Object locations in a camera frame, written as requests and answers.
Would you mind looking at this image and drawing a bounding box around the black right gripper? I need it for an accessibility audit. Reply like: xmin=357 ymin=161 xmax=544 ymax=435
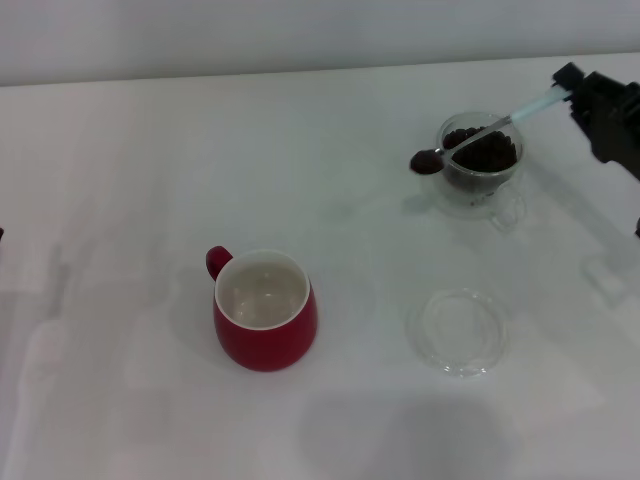
xmin=552 ymin=62 xmax=640 ymax=181

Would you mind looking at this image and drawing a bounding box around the metal spoon with blue handle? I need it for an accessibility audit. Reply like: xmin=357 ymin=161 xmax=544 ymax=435
xmin=409 ymin=85 xmax=574 ymax=176

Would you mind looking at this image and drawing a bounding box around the red ceramic mug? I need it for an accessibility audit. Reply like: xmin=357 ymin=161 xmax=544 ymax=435
xmin=204 ymin=244 xmax=319 ymax=373

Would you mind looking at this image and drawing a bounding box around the coffee bean pile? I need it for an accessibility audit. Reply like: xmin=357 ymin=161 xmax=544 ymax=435
xmin=442 ymin=127 xmax=519 ymax=192

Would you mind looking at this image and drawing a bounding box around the clear glass cup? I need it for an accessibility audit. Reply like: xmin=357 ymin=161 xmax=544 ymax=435
xmin=433 ymin=111 xmax=529 ymax=232

